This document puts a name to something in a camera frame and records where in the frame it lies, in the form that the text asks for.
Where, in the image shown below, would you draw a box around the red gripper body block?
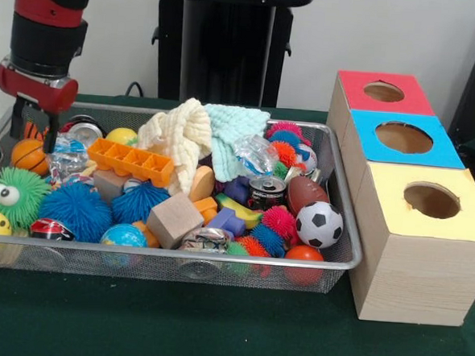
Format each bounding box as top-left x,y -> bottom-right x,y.
0,56 -> 81,116

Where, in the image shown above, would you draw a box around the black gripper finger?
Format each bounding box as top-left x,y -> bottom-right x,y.
43,111 -> 61,155
9,96 -> 27,140

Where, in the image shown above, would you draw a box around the orange toy brick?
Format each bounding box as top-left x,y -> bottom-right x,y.
85,137 -> 177,189

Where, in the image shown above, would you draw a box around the cream knitted cloth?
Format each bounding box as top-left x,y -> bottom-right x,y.
134,94 -> 215,198

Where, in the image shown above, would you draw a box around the mint green cloth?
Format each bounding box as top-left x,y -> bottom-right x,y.
200,102 -> 271,185

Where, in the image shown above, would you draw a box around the clear plastic bottle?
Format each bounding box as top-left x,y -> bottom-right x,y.
231,132 -> 281,177

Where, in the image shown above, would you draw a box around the black drink can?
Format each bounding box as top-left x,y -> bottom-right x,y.
246,173 -> 287,213

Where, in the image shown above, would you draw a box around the shallow mesh bin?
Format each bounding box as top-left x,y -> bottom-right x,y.
0,96 -> 372,298

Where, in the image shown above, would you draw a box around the wooden box with three holes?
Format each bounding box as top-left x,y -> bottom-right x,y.
314,69 -> 475,327

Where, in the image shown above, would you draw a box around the green spiky ball with eyes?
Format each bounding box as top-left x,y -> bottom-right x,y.
0,166 -> 53,232

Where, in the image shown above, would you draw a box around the blue spiky ball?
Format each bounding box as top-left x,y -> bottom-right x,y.
36,180 -> 115,245
109,178 -> 172,228

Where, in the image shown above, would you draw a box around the plain wooden block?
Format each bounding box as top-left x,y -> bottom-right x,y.
144,190 -> 208,253

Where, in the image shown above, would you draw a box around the brown toy football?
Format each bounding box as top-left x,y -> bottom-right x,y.
286,175 -> 332,217

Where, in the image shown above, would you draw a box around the black and white soccer ball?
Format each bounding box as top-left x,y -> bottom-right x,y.
294,200 -> 346,250

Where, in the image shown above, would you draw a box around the black cable loop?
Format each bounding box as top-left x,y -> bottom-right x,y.
125,81 -> 147,100

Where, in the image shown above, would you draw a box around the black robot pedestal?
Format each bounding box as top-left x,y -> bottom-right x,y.
139,0 -> 316,110

